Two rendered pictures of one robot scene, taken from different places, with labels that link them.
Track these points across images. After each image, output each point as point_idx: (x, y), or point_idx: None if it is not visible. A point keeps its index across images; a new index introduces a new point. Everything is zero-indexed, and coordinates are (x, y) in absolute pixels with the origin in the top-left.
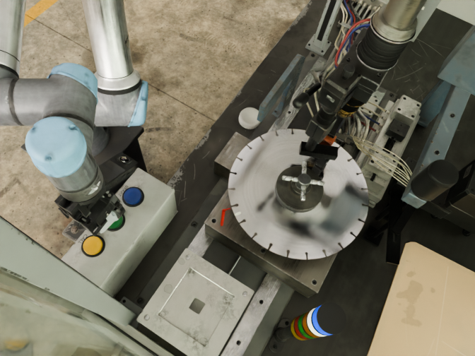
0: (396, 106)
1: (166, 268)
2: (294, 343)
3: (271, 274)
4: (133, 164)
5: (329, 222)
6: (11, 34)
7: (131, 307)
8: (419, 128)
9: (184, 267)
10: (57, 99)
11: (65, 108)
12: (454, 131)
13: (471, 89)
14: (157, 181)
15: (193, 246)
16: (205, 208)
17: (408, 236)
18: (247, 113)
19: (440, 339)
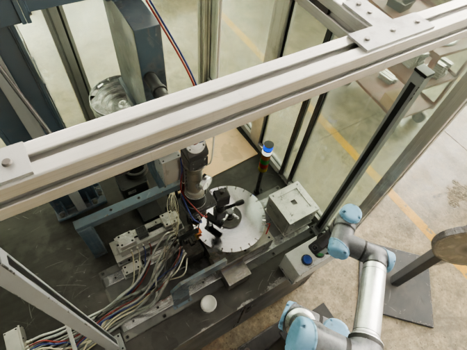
0: (130, 243)
1: (295, 239)
2: (252, 187)
3: None
4: (310, 244)
5: None
6: (365, 275)
7: (315, 230)
8: (107, 244)
9: (293, 217)
10: (347, 232)
11: (345, 227)
12: (146, 191)
13: None
14: (292, 262)
15: (278, 242)
16: (263, 259)
17: (170, 196)
18: (209, 306)
19: None
